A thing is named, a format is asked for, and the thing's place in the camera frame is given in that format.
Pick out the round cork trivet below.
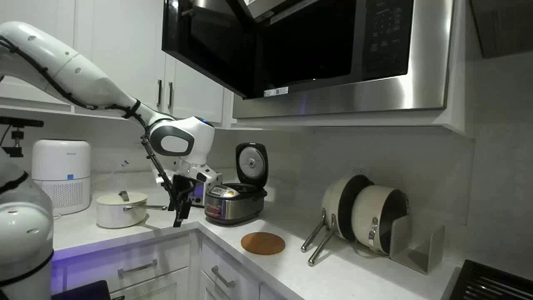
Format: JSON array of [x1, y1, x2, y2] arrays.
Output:
[[240, 232, 285, 255]]

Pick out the white lidded saucepan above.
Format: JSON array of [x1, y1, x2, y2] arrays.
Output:
[[95, 190, 165, 229]]

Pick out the white cylindrical air purifier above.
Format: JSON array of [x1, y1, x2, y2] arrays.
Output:
[[31, 140, 91, 215]]

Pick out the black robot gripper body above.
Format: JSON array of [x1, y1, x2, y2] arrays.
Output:
[[171, 175, 198, 210]]

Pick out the black gas stovetop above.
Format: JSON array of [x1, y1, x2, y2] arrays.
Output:
[[450, 260, 533, 300]]

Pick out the white lower cabinet drawers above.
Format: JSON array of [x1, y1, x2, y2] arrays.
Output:
[[51, 229, 298, 300]]

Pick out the cream frying pan back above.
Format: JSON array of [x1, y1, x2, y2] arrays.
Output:
[[301, 174, 371, 252]]

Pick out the black microwave door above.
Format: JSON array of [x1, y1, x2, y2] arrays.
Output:
[[161, 0, 293, 99]]

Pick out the stainless steel microwave body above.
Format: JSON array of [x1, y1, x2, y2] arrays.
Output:
[[233, 0, 455, 119]]

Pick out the silver rice cooker open lid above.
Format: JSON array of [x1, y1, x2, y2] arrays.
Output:
[[205, 142, 268, 225]]

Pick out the white polka dot toaster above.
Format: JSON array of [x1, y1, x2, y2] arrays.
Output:
[[188, 174, 221, 209]]

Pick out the metal pan rack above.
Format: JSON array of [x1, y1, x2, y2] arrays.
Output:
[[388, 217, 445, 275]]

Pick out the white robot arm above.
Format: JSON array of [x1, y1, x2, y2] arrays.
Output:
[[0, 22, 215, 300]]

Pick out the range hood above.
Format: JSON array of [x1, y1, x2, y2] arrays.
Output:
[[469, 0, 533, 59]]

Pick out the black camera tripod mount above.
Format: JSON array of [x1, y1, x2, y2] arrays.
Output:
[[0, 117, 43, 157]]

